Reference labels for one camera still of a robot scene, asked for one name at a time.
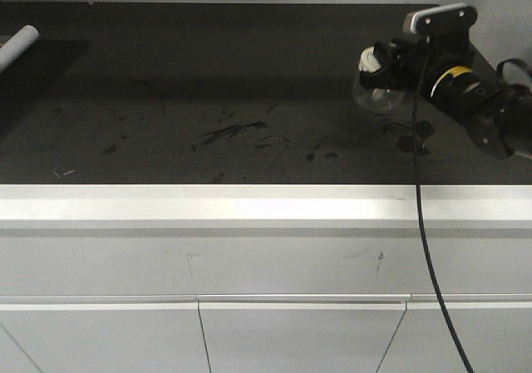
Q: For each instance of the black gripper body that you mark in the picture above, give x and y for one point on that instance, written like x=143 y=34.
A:
x=426 y=59

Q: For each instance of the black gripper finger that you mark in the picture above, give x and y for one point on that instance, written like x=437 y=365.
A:
x=379 y=79
x=385 y=50

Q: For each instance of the glass jar with white lid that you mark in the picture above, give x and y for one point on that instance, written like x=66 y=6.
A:
x=376 y=99

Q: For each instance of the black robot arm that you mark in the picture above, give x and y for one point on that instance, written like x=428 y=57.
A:
x=495 y=114

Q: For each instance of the white base cabinet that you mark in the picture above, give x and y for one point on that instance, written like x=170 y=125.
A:
x=217 y=278

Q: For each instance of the grey pipe on left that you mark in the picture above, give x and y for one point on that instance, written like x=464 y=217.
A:
x=16 y=45

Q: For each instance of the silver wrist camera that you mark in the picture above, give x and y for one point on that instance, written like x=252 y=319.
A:
x=442 y=20

